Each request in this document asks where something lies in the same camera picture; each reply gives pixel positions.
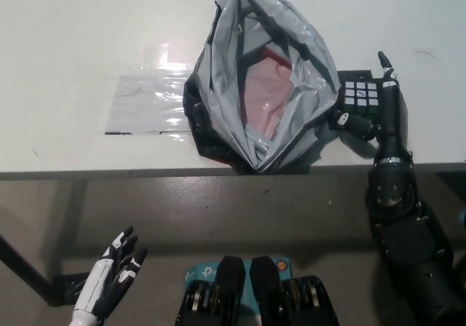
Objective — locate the black table leg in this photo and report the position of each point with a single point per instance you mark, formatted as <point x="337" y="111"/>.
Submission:
<point x="22" y="264"/>

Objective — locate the pink plastic packet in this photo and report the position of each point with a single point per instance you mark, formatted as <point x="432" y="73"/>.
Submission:
<point x="262" y="96"/>

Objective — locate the teal cardboard box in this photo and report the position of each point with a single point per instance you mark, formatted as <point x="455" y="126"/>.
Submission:
<point x="198" y="271"/>

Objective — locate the black tape patch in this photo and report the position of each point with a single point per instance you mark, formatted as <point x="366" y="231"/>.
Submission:
<point x="358" y="75"/>

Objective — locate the rubik's cube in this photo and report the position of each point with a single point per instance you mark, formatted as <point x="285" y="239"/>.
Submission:
<point x="358" y="95"/>

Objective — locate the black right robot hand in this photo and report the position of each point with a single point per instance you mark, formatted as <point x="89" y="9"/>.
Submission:
<point x="393" y="122"/>

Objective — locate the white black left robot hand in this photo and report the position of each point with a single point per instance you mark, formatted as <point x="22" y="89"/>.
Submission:
<point x="100" y="282"/>

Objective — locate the red flat item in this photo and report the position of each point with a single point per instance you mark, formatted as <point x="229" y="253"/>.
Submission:
<point x="273" y="56"/>

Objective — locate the grey plastic bag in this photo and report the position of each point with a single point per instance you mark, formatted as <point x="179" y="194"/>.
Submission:
<point x="225" y="49"/>

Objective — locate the blue round object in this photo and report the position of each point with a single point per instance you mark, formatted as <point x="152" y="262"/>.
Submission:
<point x="463" y="218"/>

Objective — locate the clear tape sheet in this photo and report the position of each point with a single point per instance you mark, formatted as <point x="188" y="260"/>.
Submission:
<point x="145" y="100"/>

